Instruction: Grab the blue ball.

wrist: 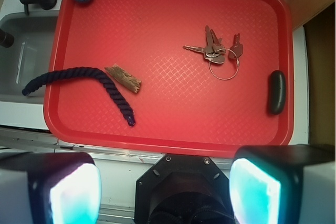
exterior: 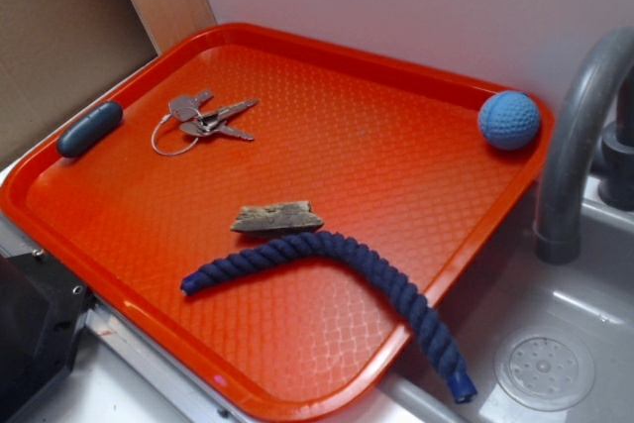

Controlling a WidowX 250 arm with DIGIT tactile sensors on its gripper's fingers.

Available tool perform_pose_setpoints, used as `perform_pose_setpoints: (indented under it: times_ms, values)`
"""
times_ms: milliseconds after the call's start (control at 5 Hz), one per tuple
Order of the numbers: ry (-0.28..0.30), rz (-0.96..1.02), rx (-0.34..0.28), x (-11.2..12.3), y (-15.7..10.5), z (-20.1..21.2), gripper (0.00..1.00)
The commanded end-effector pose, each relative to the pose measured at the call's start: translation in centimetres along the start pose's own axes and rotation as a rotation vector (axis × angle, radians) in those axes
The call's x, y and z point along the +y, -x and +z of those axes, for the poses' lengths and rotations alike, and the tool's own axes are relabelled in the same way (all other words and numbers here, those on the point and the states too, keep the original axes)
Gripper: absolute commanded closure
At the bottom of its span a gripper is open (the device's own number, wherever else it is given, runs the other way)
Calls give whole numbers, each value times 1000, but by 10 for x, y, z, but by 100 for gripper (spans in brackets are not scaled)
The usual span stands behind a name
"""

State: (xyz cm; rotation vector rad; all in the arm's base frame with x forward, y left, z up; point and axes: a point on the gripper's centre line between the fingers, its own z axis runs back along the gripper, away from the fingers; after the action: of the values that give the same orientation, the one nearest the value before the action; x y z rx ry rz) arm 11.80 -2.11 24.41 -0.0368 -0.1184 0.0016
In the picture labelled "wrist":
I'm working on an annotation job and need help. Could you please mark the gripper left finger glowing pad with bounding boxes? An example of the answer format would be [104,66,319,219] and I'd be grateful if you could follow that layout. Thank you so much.
[1,152,101,223]

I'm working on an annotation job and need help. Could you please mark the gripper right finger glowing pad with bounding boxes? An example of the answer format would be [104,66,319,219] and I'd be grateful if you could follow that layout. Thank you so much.
[229,144,335,223]

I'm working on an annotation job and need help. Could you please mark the dark grey oblong case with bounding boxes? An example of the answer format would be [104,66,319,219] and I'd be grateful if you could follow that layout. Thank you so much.
[268,70,286,115]

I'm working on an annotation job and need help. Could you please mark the brown wood piece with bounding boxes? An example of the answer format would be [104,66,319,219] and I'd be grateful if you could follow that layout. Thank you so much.
[104,64,142,94]

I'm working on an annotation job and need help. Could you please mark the grey sink basin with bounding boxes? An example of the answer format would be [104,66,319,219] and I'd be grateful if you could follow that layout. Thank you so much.
[1,11,58,104]

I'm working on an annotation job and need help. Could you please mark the red plastic tray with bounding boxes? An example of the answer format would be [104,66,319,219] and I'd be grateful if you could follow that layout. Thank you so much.
[44,0,294,158]

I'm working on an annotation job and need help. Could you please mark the bunch of silver keys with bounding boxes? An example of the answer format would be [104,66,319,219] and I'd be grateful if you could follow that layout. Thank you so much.
[182,25,244,81]

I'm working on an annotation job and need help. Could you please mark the dark blue twisted rope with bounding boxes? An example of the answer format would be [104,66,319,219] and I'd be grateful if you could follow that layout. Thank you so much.
[22,67,137,127]

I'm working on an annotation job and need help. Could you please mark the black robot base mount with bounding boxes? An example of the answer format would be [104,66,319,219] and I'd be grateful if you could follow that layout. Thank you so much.
[134,154,236,223]

